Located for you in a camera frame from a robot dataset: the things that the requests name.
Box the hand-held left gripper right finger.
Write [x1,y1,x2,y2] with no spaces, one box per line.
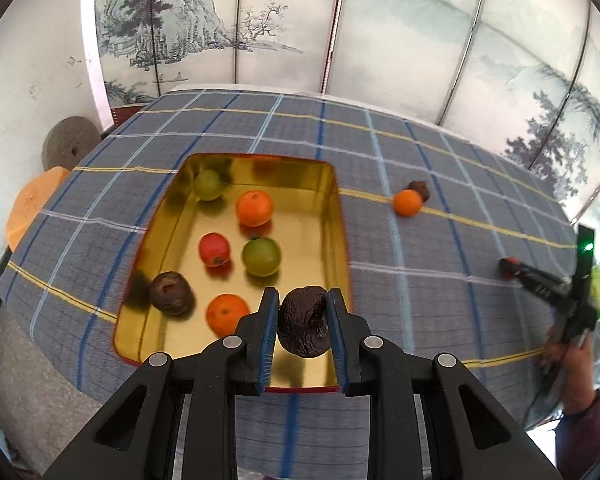
[326,288,564,480]

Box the person's right hand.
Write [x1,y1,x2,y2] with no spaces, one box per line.
[539,332,594,413]

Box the gold metal tray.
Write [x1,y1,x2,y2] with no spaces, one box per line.
[112,152,352,394]

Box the painted landscape folding screen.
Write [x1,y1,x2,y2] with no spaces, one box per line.
[95,0,600,223]

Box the orange stool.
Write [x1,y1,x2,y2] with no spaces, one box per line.
[6,166,72,252]

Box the orange tangerine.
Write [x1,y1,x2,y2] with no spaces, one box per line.
[206,293,251,337]
[392,189,424,218]
[235,190,275,228]

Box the green round fruit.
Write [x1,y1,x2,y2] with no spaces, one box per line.
[242,237,282,278]
[194,169,225,202]

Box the grey round stone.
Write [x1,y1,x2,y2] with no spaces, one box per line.
[41,116,104,171]

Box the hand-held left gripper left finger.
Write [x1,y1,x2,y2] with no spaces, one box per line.
[42,287,281,480]

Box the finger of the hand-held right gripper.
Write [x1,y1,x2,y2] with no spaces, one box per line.
[499,257,575,305]

